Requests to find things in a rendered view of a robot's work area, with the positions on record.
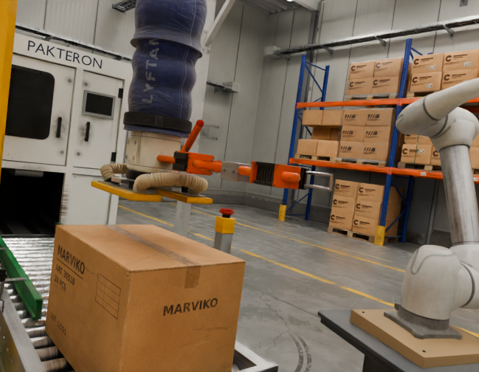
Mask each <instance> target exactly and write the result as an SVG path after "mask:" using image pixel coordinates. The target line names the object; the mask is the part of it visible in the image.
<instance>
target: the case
mask: <svg viewBox="0 0 479 372"><path fill-rule="evenodd" d="M245 265H246V261H245V260H242V259H240V258H237V257H235V256H232V255H229V254H227V253H225V252H222V251H219V250H217V249H214V248H212V247H209V246H206V245H204V244H201V243H199V242H197V241H193V240H191V239H189V238H186V237H184V236H181V235H178V234H176V233H174V232H171V231H168V230H165V229H162V228H161V227H157V226H155V225H152V224H80V225H56V228H55V242H54V249H53V256H52V270H51V277H50V284H49V297H48V304H47V312H46V325H45V332H46V333H47V335H48V336H49V338H50V339H51V340H52V341H53V342H54V344H55V345H56V346H57V348H58V349H59V351H60V352H61V353H62V354H63V356H64V357H65V358H66V360H67V361H68V363H69V364H70V365H71V366H72V367H73V369H74V370H75V372H232V361H233V356H234V350H235V339H236V333H237V327H238V316H239V311H240V305H241V294H242V288H243V282H244V271H245Z"/></svg>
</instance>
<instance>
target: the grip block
mask: <svg viewBox="0 0 479 372"><path fill-rule="evenodd" d="M173 158H174V163H173V167H172V169H173V171H182V172H187V173H192V174H200V175H208V176H212V174H213V173H211V172H209V171H205V170H200V168H195V167H193V166H192V162H193V160H195V159H196V160H201V159H208V160H211V159H214V158H215V157H214V156H213V155H207V154H198V153H192V152H184V151H175V152H174V155H173Z"/></svg>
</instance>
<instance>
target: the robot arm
mask: <svg viewBox="0 0 479 372"><path fill-rule="evenodd" d="M476 97H479V78H475V79H472V80H468V81H466V82H463V83H459V84H458V85H455V86H452V87H449V88H448V89H444V90H442V91H439V92H436V93H432V94H429V95H427V96H426V97H423V98H420V99H418V100H417V101H415V102H413V103H411V104H410V105H409V106H407V107H406V108H405V109H403V110H402V112H401V113H400V114H399V115H398V117H397V120H396V128H397V129H398V131H400V132H401V133H402V134H409V135H412V134H417V135H422V136H426V137H429V138H430V140H431V142H432V143H433V145H434V147H435V149H436V150H437V152H439V154H440V159H441V169H442V175H443V180H444V191H445V196H446V202H447V212H448V218H449V228H450V234H451V239H452V247H450V248H449V249H448V248H446V247H441V246H436V245H424V246H422V247H420V248H418V249H417V250H416V251H415V252H414V253H413V255H412V257H411V258H410V260H409V262H408V265H407V268H406V271H405V274H404V280H403V284H402V293H401V302H400V303H395V305H394V308H395V310H396V311H384V316H385V317H387V318H389V319H391V320H392V321H393V322H395V323H397V324H398V325H400V326H401V327H402V328H404V329H405V330H407V331H409V332H410V333H411V334H412V335H413V336H414V337H416V338H418V339H421V340H424V339H457V340H462V336H463V335H462V334H461V333H460V332H458V331H456V330H454V329H453V328H451V327H449V317H450V313H451V311H452V310H455V309H457V308H463V309H479V211H478V203H477V197H476V192H475V184H474V179H473V174H472V166H471V161H470V156H469V149H470V148H471V146H472V141H473V139H474V138H476V136H477V135H478V133H479V121H478V119H477V117H476V116H475V115H474V114H472V113H471V112H469V111H467V110H466V109H463V108H459V106H460V105H461V104H463V103H465V102H466V101H469V100H471V99H474V98H476Z"/></svg>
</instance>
